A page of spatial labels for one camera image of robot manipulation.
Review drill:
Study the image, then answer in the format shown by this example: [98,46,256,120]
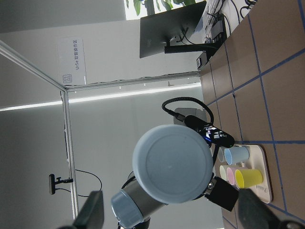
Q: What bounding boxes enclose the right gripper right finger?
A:
[238,189,305,229]

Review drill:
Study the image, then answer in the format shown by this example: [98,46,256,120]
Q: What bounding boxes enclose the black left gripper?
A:
[205,177,239,211]

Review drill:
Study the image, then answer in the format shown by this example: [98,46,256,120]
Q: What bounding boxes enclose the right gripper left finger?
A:
[59,191,104,229]

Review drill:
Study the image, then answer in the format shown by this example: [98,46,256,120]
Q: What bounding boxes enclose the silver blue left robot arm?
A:
[111,125,239,229]

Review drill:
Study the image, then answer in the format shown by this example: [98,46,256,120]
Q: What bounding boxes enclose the pink cup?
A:
[226,167,236,185]

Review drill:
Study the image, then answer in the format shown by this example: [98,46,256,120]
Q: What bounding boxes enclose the cream cup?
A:
[219,165,227,181]

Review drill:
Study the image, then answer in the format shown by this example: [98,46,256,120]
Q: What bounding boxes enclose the yellow cup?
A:
[235,169,263,188]

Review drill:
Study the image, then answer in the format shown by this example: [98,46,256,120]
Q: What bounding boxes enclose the grey cup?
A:
[217,147,225,162]

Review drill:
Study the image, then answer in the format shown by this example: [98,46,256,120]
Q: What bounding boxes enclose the light blue cup middle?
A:
[224,146,250,165]

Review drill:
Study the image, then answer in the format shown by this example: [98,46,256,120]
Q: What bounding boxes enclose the beige plastic tray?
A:
[235,145,273,204]

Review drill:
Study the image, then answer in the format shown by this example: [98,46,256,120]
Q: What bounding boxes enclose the black monitor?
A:
[139,1,206,58]

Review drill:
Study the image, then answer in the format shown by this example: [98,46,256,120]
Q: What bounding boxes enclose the black webcam on frame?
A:
[49,174,73,195]

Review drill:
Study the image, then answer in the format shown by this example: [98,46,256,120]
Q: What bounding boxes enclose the white wall sign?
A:
[56,36,87,85]

